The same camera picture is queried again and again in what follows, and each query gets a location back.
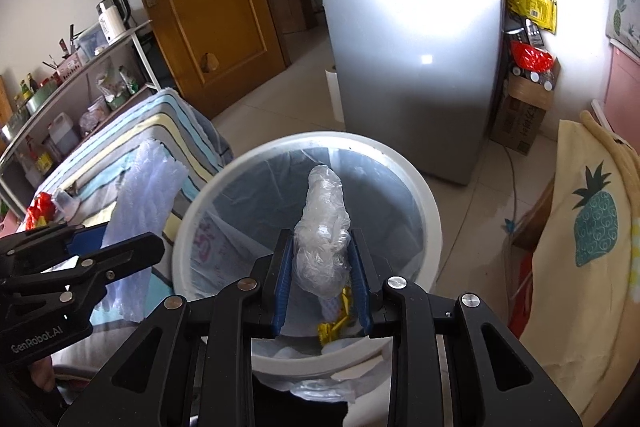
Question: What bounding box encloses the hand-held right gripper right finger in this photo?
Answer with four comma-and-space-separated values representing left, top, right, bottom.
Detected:
347, 229, 583, 427

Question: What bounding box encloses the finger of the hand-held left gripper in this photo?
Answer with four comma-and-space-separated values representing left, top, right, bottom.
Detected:
0, 232, 166, 323
0, 223, 108, 278

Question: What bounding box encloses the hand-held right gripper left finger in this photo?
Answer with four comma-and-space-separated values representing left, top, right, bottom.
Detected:
65, 229, 294, 427

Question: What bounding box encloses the red snack wrapper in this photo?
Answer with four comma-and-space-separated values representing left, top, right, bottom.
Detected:
25, 192, 56, 230

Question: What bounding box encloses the clear plastic bag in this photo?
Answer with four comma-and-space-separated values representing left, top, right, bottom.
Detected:
291, 164, 352, 300

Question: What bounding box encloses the translucent white plastic bag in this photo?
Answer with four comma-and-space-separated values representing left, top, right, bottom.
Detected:
97, 139, 187, 323

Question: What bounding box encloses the white round trash bin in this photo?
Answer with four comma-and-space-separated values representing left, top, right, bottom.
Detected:
170, 131, 443, 390

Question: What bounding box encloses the person's left hand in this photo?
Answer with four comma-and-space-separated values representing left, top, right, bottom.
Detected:
30, 354, 57, 390

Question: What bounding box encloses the clear plastic cup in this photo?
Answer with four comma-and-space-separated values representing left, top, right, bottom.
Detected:
52, 188, 81, 215

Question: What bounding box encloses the gold foil wrapper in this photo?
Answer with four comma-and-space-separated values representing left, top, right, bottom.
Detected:
317, 287, 358, 348

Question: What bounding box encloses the clear bin liner bag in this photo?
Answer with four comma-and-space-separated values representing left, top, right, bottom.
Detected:
192, 146, 423, 403

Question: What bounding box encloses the translucent plastic jug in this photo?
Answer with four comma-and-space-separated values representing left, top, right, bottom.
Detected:
47, 113, 81, 156

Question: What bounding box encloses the striped blanket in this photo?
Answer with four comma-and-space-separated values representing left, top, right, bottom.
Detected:
0, 88, 236, 388

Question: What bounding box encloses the metal shelf rack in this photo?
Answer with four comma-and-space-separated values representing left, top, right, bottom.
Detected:
0, 19, 161, 218

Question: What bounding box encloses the clear storage container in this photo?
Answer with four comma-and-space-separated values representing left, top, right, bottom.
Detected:
75, 23, 108, 60

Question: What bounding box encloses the yellow pineapple blanket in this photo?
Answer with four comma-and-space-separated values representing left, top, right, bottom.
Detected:
510, 109, 640, 418

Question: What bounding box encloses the white electric kettle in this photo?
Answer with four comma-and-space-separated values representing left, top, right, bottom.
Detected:
96, 0, 132, 45

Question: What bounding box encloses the brown cardboard box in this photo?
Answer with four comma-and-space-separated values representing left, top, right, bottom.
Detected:
489, 57, 561, 156

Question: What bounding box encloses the silver refrigerator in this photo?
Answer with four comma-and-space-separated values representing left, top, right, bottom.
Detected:
300, 0, 506, 186

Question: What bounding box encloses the brown wooden door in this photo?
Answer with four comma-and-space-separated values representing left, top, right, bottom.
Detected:
119, 0, 293, 120

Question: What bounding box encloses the red plastic bag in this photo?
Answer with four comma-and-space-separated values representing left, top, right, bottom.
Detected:
510, 42, 557, 75

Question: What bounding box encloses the black remote control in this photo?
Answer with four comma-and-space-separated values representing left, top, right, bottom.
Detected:
520, 18, 546, 48

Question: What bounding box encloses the pink cabinet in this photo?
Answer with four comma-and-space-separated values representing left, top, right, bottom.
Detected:
602, 42, 640, 130

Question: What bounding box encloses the white pineapple print cloth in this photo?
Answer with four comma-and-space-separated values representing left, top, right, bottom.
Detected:
605, 0, 640, 58

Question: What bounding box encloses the floor power cable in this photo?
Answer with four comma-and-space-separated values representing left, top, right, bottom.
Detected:
502, 147, 521, 233

